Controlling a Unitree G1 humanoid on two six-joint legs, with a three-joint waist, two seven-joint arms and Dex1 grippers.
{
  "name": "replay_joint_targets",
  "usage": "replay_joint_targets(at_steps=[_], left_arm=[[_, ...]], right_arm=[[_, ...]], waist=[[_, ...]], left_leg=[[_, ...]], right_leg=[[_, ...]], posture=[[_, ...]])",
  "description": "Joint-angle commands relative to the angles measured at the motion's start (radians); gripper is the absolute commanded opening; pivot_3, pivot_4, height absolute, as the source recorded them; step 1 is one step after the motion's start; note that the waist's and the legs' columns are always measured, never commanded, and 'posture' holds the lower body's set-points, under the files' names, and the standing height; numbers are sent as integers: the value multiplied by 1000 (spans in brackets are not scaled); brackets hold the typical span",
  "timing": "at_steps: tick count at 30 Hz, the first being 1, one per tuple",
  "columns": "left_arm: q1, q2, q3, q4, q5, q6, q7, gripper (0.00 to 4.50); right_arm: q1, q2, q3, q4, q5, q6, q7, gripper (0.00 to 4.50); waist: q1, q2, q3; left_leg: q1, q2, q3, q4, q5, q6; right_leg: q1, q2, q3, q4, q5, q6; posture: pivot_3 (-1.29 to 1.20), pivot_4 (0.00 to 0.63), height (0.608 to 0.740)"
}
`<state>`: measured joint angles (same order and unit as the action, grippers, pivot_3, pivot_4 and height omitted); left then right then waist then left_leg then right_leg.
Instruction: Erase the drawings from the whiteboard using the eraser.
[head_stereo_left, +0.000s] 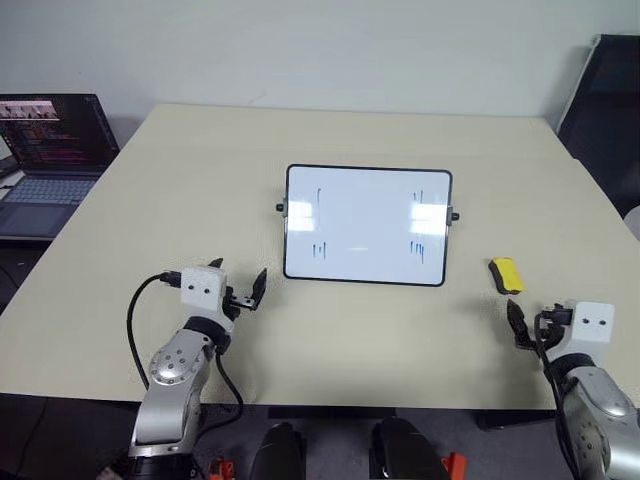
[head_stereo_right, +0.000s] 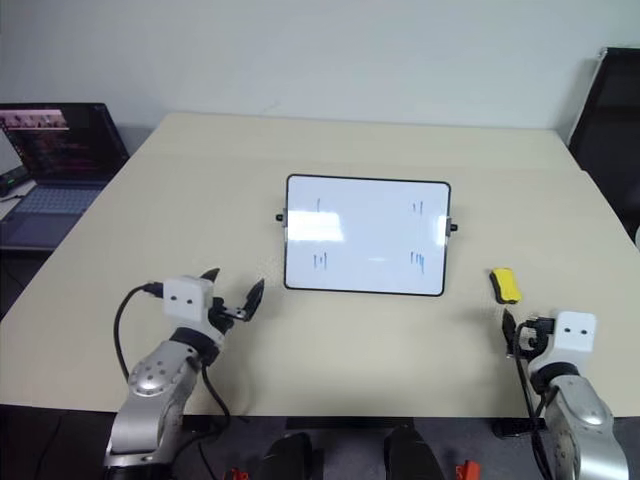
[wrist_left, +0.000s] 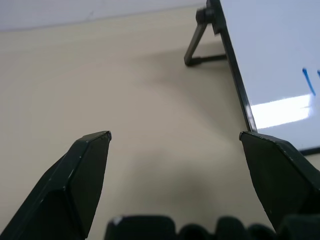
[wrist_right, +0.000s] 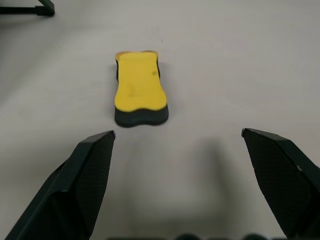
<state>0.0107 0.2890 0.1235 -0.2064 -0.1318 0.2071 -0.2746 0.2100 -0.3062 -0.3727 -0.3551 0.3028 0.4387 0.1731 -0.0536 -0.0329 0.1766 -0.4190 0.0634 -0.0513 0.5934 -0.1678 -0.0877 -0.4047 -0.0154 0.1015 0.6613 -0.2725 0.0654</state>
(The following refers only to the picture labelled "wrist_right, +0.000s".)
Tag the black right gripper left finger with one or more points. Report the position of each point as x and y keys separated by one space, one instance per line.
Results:
x=82 y=180

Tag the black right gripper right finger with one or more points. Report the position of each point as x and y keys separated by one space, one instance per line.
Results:
x=282 y=180

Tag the yellow and black eraser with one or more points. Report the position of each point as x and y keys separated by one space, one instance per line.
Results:
x=140 y=85

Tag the black metal board stand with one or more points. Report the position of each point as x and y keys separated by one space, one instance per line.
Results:
x=37 y=10

